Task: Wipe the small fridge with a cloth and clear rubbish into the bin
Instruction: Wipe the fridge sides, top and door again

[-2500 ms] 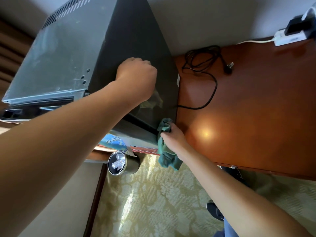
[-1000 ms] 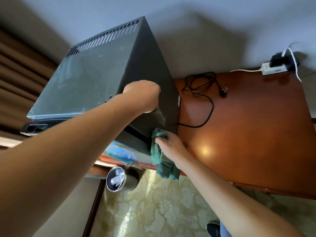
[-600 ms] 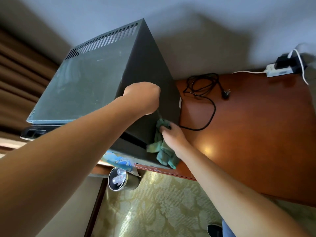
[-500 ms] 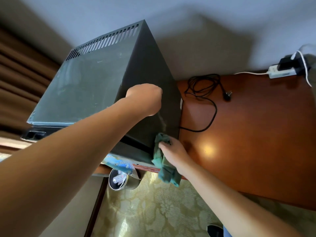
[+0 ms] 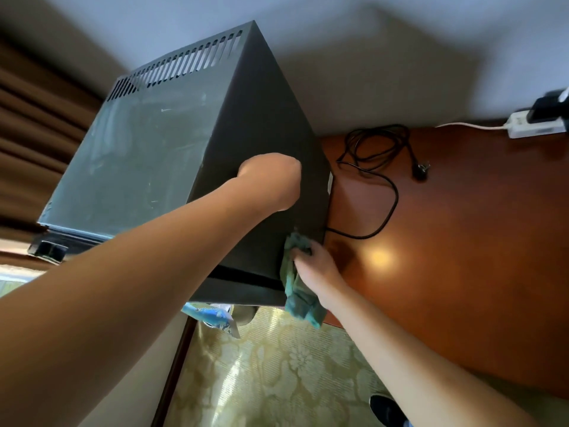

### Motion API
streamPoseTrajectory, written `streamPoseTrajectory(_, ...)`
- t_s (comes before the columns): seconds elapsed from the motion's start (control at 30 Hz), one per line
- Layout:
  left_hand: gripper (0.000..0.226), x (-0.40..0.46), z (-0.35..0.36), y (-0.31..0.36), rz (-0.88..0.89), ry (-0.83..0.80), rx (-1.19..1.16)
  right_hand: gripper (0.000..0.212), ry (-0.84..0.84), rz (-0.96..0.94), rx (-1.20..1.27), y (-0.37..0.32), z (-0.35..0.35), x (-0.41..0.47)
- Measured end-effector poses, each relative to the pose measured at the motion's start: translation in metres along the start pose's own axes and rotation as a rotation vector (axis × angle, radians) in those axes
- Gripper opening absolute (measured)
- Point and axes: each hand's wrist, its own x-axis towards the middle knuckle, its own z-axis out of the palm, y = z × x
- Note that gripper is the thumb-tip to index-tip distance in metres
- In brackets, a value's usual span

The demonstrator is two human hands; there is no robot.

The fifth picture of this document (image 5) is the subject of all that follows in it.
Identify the person's right hand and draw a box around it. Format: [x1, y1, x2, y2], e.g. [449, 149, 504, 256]
[292, 238, 349, 310]

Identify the person's left hand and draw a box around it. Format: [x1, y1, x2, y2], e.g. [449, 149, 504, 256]
[226, 152, 303, 216]

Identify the green blue cleaning cloth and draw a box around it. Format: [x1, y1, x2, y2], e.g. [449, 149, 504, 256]
[280, 232, 328, 330]

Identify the grey mini fridge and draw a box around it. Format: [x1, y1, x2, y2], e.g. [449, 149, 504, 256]
[27, 20, 333, 307]

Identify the person's right forearm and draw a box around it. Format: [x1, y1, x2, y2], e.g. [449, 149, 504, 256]
[327, 286, 541, 427]

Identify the person's left forearm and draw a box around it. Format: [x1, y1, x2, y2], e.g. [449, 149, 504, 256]
[0, 181, 267, 427]

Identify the person's right black shoe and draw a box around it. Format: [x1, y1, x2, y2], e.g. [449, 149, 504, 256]
[369, 394, 409, 427]

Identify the brown curtain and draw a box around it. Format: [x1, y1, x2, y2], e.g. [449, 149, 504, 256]
[0, 35, 106, 272]

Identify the black power adapter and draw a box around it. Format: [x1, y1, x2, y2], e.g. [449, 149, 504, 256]
[526, 88, 569, 125]

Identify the black power cable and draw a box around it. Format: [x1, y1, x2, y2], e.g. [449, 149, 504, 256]
[325, 124, 431, 241]

